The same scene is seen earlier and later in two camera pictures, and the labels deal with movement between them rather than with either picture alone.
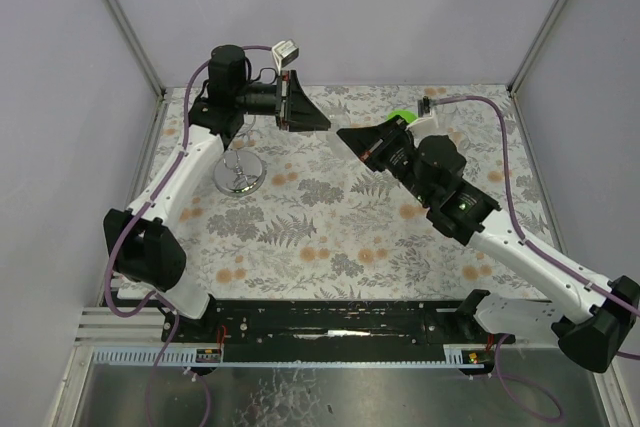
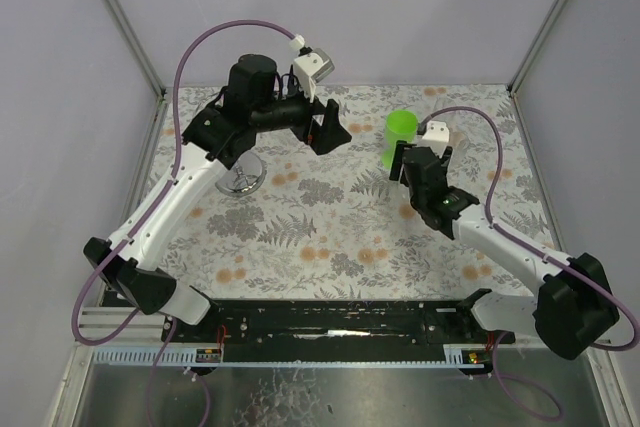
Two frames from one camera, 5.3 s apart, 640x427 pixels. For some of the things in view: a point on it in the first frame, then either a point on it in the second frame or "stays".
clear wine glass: x=340 y=152 to x=399 y=193
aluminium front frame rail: x=101 y=327 stays
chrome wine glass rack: x=239 y=172 stays
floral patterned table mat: x=300 y=216 stays
